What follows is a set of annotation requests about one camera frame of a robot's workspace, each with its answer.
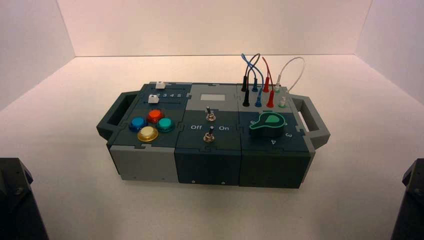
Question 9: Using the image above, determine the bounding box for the green rotary knob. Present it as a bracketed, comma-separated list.
[249, 111, 290, 138]

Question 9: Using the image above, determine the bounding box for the teal and grey control box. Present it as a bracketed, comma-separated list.
[96, 81, 331, 190]

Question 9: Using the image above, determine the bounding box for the teal push button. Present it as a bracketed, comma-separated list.
[155, 117, 176, 133]

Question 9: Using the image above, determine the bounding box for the orange push button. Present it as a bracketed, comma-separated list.
[146, 109, 166, 124]

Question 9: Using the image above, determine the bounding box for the yellow push button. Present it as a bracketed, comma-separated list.
[137, 126, 160, 143]

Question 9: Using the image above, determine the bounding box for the blue push button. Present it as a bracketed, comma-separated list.
[128, 116, 149, 133]

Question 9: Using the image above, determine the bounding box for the blue banana plug cable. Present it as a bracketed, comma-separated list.
[241, 53, 265, 109]

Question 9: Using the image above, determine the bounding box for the red banana plug cable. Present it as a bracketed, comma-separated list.
[261, 56, 276, 109]

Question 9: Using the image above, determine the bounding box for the white banana plug cable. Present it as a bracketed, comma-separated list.
[274, 56, 306, 109]

